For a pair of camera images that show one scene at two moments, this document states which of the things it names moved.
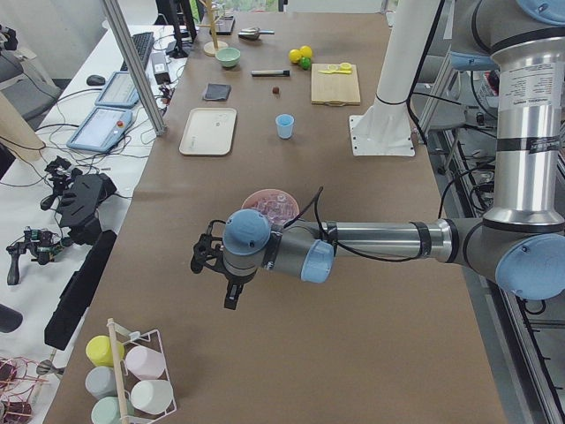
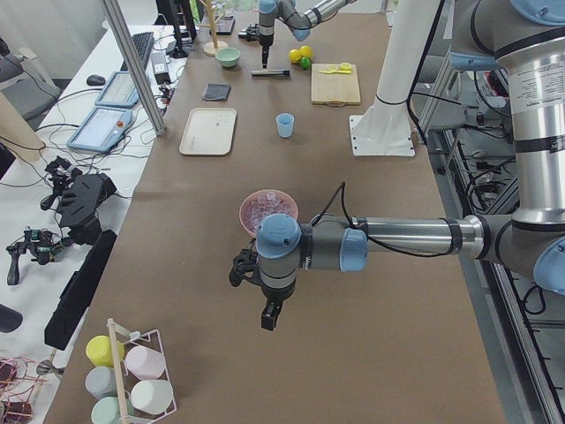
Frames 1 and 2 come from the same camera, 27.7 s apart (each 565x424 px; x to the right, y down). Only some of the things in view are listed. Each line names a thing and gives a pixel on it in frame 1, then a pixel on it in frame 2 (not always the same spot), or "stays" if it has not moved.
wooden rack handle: [122, 396] stays
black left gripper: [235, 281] → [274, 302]
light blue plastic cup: [284, 125] stays
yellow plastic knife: [337, 71] stays
